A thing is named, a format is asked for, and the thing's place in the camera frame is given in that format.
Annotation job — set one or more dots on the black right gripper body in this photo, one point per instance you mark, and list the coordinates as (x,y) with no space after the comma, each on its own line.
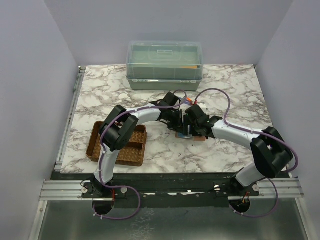
(195,132)

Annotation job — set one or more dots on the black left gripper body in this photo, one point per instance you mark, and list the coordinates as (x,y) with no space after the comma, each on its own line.
(173,119)

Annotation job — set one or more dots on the tan leather card holder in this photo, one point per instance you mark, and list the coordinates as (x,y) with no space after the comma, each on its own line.
(197,138)

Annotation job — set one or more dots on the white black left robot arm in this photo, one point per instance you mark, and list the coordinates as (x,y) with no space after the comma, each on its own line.
(119,126)

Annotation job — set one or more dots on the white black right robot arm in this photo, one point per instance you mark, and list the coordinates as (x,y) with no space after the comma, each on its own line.
(270,156)

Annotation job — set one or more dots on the clear green plastic storage box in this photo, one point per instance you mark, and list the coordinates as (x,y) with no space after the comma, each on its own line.
(164,65)

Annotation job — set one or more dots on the blue red handled screwdriver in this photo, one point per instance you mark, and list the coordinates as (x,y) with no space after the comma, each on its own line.
(188,101)

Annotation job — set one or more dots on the black metal base rail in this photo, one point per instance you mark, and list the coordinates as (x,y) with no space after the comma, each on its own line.
(178,190)

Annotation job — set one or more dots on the aluminium extrusion rail left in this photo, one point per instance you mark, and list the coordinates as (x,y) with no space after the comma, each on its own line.
(62,190)

